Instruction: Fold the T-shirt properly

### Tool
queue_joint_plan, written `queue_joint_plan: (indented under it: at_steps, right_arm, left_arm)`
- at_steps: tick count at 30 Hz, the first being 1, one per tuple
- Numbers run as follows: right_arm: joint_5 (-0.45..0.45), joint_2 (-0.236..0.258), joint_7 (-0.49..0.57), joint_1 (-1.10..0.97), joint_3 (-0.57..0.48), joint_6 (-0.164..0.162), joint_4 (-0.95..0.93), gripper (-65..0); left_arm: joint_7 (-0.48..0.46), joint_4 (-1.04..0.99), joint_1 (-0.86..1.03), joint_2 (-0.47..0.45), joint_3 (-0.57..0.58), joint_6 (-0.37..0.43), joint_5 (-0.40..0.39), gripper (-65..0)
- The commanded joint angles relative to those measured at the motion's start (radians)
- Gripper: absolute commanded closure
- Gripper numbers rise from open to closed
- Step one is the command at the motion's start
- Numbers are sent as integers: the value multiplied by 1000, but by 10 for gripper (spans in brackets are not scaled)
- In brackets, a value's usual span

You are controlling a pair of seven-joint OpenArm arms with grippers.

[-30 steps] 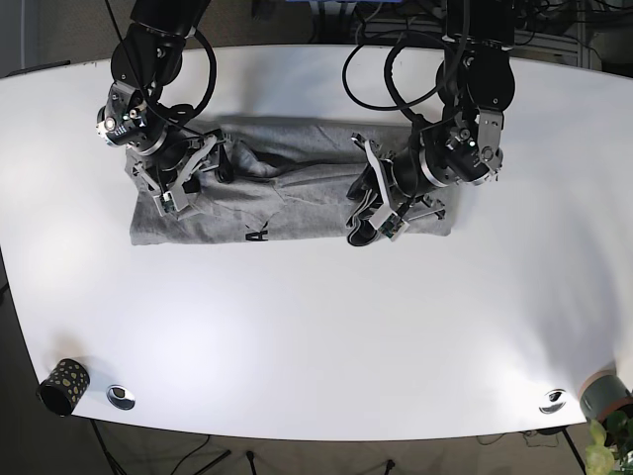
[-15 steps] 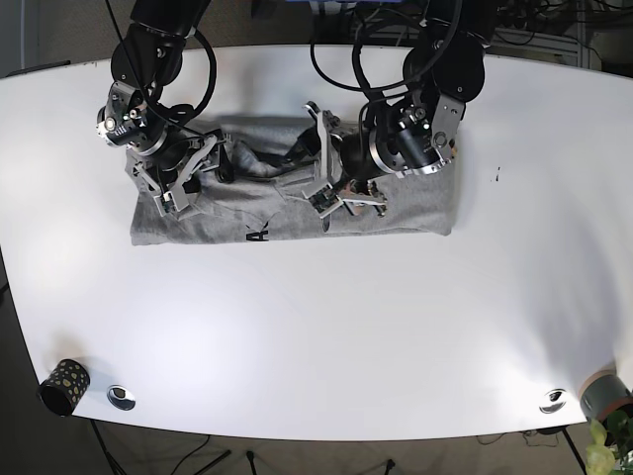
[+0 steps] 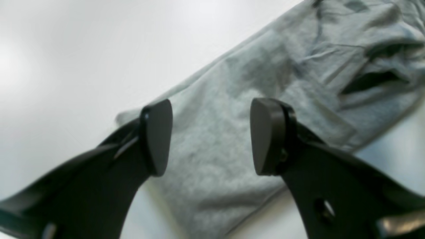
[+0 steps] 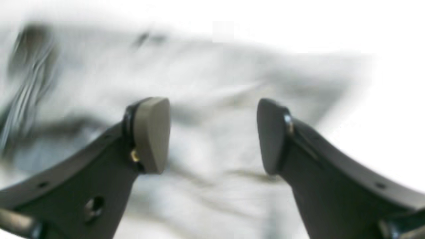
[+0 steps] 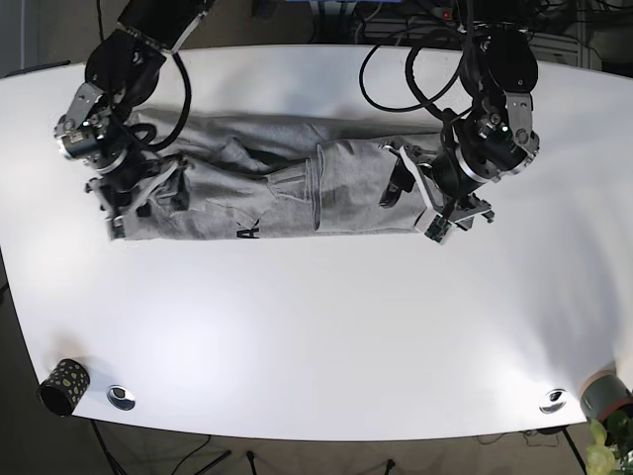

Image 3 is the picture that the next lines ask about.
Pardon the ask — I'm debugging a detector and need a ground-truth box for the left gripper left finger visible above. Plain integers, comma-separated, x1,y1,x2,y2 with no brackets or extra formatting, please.
0,99,173,239

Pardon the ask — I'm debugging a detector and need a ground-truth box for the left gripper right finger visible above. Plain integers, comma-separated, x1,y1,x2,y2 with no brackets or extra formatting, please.
249,98,424,239

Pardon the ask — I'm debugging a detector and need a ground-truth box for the light grey T-shirt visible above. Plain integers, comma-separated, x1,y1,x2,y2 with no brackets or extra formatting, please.
114,0,425,239

